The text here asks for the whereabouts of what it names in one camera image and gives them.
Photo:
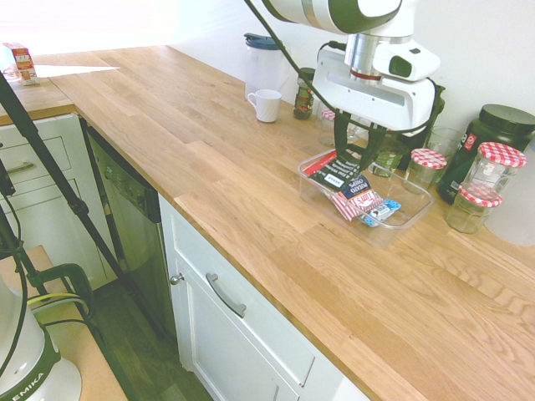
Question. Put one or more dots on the red snack pack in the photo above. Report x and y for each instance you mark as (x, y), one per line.
(315, 165)

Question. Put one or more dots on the clear pitcher with teal lid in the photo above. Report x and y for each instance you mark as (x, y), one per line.
(261, 67)

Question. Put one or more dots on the orange white carton box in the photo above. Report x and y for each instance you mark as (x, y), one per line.
(23, 62)

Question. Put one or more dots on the stainless steel dishwasher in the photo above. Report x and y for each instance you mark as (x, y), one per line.
(129, 217)

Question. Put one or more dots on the spice jar with dark lid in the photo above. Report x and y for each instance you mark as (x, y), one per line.
(303, 104)

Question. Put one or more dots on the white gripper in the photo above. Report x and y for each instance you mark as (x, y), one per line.
(368, 100)

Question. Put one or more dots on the white ceramic mug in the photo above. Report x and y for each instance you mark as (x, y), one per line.
(267, 106)

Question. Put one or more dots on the blue white snack bar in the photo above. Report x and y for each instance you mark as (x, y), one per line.
(382, 211)

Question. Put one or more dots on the glass jar red checkered lid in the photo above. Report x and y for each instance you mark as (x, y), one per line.
(495, 169)
(326, 129)
(424, 171)
(470, 213)

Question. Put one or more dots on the dark green Vega protein tub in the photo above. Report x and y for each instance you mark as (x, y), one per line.
(497, 125)

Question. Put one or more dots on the short clear glass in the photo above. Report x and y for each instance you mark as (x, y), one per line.
(445, 142)

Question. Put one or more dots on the round metal cabinet knob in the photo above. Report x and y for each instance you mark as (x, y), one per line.
(176, 278)

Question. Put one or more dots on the black camera tripod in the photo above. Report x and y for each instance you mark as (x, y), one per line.
(50, 167)

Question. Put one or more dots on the dark green protein bar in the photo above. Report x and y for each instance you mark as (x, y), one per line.
(330, 172)

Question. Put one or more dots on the white kitchen cabinet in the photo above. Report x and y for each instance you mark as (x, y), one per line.
(234, 355)

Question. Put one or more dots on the black table clamp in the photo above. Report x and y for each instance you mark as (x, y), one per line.
(69, 277)

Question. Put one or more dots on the clear plastic rectangular container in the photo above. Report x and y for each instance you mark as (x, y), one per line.
(411, 209)

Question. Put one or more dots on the snack packets in tray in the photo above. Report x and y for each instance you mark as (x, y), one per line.
(359, 198)

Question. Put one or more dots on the green tinted glass cup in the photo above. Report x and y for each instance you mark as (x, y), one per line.
(388, 156)

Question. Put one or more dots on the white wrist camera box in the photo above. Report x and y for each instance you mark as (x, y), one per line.
(401, 60)

